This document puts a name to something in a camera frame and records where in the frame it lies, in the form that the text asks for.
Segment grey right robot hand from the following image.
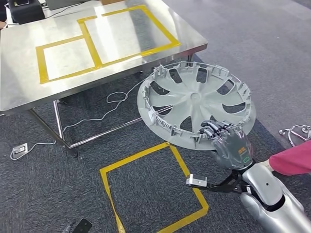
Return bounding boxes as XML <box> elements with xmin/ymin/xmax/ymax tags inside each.
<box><xmin>199</xmin><ymin>119</ymin><xmax>253</xmax><ymax>170</ymax></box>

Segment grey plastic wheel hubcap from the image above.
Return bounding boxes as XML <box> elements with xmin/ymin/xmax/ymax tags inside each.
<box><xmin>137</xmin><ymin>61</ymin><xmax>257</xmax><ymax>151</ymax></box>

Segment steel workbench table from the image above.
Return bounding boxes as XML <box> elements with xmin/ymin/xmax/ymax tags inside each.
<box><xmin>0</xmin><ymin>0</ymin><xmax>208</xmax><ymax>158</ymax></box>

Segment person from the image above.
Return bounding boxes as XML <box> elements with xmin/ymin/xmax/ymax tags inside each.
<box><xmin>0</xmin><ymin>0</ymin><xmax>9</xmax><ymax>30</ymax></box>
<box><xmin>261</xmin><ymin>140</ymin><xmax>311</xmax><ymax>177</ymax></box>

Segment black round-seat stool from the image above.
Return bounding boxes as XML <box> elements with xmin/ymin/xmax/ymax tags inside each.
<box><xmin>279</xmin><ymin>124</ymin><xmax>311</xmax><ymax>148</ymax></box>

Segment yellow floor tape outline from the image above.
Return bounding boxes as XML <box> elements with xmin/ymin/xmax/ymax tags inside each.
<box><xmin>100</xmin><ymin>141</ymin><xmax>209</xmax><ymax>233</ymax></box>

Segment dark flat robot panel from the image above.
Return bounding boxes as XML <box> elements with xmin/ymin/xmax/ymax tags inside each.
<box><xmin>62</xmin><ymin>218</ymin><xmax>93</xmax><ymax>233</ymax></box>

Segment small yellow tape rectangle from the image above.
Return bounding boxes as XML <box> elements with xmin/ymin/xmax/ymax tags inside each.
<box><xmin>35</xmin><ymin>34</ymin><xmax>103</xmax><ymax>85</ymax></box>

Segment metal floor socket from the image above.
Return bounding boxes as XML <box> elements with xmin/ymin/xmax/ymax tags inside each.
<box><xmin>12</xmin><ymin>143</ymin><xmax>28</xmax><ymax>158</ymax></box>

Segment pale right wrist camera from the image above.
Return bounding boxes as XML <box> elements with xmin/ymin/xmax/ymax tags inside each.
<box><xmin>186</xmin><ymin>173</ymin><xmax>244</xmax><ymax>194</ymax></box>

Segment looped white floor cable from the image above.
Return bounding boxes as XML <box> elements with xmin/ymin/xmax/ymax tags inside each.
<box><xmin>63</xmin><ymin>79</ymin><xmax>146</xmax><ymax>133</ymax></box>

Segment white socket cable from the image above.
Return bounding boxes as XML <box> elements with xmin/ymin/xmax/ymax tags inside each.
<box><xmin>10</xmin><ymin>140</ymin><xmax>57</xmax><ymax>161</ymax></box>

